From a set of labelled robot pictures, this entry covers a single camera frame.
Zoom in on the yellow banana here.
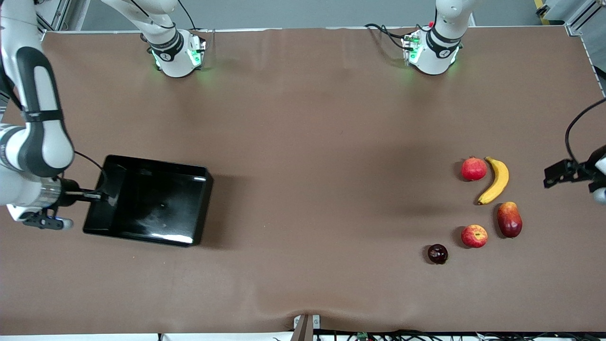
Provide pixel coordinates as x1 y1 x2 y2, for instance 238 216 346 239
477 157 510 206

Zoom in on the yellow black striped post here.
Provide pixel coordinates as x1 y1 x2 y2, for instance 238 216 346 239
534 0 551 25

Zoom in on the table cover mat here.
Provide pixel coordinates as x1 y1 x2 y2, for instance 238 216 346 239
0 26 606 334

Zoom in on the red yellow apple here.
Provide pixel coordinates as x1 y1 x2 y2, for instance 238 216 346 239
461 224 488 249

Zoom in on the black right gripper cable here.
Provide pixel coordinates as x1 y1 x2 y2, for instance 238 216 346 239
73 151 107 183

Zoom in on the red mango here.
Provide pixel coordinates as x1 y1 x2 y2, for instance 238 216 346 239
497 202 523 238

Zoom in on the red pomegranate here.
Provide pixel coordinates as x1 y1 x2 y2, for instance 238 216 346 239
461 156 488 182

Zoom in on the black arm base cable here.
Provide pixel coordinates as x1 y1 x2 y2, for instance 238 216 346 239
364 23 417 50
178 0 197 31

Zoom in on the black plastic box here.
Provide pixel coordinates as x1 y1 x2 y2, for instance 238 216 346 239
83 154 214 248

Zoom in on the black left arm base cable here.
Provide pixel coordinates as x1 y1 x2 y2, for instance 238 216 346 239
364 23 417 50

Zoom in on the aluminium frame profile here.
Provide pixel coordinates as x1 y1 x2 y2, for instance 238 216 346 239
540 0 606 37
36 0 71 34

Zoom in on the black right arm base cable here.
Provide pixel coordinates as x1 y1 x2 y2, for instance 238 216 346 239
178 0 197 31

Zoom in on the dark purple plum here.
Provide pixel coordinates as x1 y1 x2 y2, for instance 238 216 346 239
428 244 449 265

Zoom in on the metal table bracket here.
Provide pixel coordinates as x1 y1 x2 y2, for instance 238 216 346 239
293 314 321 341

